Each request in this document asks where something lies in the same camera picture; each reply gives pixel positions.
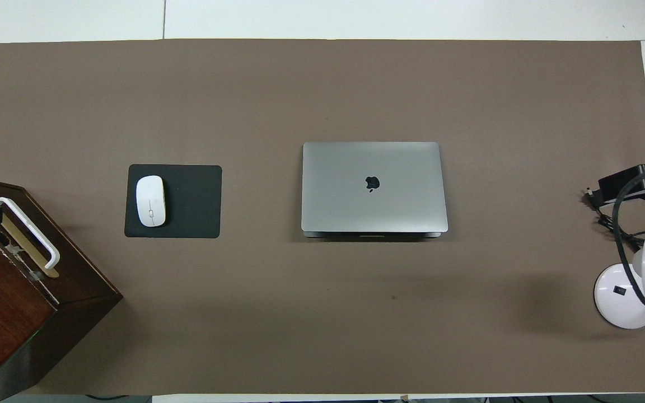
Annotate grey aluminium laptop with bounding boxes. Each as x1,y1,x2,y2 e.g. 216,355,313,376
301,141,449,240

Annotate dark brown wooden box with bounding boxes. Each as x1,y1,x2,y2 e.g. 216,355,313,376
0,175,123,403

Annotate white desk lamp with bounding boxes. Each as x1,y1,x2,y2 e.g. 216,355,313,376
594,231,645,329

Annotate white computer mouse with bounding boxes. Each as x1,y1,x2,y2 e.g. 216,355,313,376
135,175,166,228

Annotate black mouse pad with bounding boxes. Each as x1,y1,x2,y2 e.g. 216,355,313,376
124,164,223,239

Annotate brown table mat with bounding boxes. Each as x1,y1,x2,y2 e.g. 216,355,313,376
0,38,645,395

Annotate black lamp power cord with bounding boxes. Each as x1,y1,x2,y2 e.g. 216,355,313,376
585,189,645,251

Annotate white box handle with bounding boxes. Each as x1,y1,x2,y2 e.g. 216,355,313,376
0,197,61,270

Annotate gold handle backing plate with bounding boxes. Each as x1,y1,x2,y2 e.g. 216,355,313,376
0,197,60,279

